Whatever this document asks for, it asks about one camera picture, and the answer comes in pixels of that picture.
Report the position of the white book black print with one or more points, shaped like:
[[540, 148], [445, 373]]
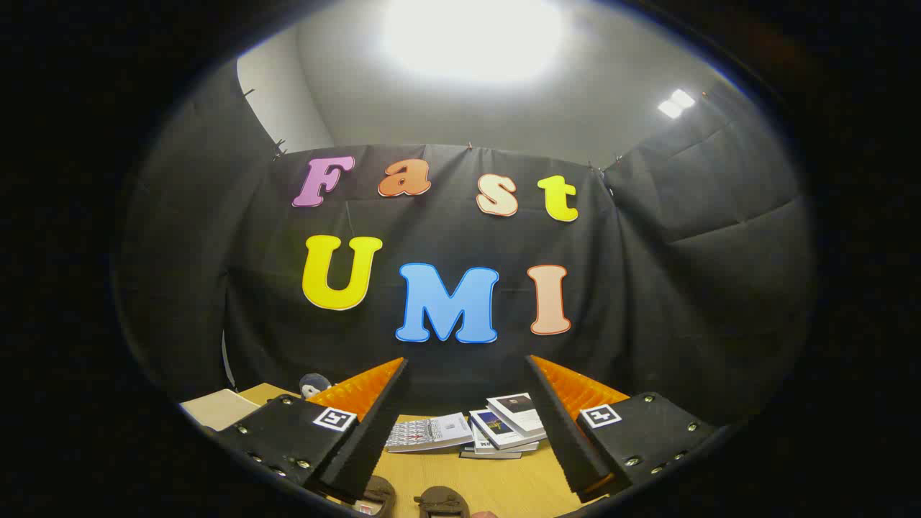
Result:
[[481, 444]]

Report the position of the beige fabric storage box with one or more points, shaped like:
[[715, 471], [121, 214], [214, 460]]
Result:
[[219, 409]]

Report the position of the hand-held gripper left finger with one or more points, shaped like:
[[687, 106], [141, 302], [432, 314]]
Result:
[[367, 432]]

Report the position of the grey patterned cover book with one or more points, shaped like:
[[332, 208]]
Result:
[[428, 433]]

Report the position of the brown fuzzy shoe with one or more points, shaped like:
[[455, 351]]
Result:
[[440, 500], [380, 495]]

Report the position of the large ceiling light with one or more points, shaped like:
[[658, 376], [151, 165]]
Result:
[[471, 36]]

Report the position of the small ceiling light panel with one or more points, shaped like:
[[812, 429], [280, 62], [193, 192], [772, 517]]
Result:
[[676, 103]]

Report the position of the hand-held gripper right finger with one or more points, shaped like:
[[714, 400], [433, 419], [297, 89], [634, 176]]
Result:
[[565, 432]]

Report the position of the white book blue picture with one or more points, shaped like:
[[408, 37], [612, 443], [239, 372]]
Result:
[[496, 430]]

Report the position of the grey penguin plush toy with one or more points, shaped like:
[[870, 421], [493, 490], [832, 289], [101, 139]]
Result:
[[314, 385]]

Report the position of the dark cover book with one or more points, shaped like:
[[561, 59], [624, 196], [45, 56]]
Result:
[[489, 455]]

